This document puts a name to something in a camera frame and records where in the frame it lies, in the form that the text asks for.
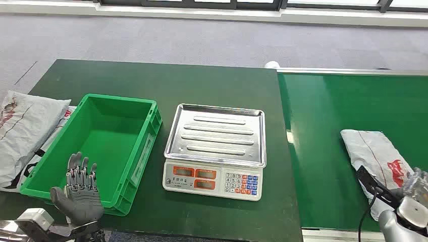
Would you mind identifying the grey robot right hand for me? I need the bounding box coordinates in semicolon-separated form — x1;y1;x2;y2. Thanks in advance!
402;167;428;207

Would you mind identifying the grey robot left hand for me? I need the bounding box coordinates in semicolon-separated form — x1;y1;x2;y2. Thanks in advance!
50;152;104;226

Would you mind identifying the grey parcel bag red print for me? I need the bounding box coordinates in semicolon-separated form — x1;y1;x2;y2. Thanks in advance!
340;129;415;222

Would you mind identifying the large grey parcel bag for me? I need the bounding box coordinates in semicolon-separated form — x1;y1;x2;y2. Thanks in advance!
0;90;72;188

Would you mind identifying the green conveyor belt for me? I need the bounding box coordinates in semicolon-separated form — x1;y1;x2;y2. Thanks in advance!
277;72;428;233

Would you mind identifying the green plastic crate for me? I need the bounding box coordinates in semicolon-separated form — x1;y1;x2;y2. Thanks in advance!
20;93;163;217

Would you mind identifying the shiny silver round base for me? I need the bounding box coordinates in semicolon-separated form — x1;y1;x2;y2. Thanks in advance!
0;219;26;242

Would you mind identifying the white electronic scale body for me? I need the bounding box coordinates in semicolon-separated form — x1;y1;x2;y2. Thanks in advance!
162;158;263;202

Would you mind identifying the stainless steel scale tray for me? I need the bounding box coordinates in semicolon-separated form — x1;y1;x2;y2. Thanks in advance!
163;103;268;169

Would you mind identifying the white window sill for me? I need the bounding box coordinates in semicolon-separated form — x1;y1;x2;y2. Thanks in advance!
0;0;428;28

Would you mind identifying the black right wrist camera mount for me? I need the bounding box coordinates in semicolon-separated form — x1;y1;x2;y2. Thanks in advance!
355;165;402;209

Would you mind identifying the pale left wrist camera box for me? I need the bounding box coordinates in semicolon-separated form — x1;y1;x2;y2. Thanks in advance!
15;207;55;242

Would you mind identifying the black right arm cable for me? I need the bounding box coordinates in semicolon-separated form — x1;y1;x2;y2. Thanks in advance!
358;193;379;242

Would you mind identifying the white bag black handle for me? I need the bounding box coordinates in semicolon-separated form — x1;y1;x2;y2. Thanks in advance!
0;105;78;194

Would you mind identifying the silver conveyor frame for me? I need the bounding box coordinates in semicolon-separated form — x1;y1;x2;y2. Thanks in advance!
276;67;428;242

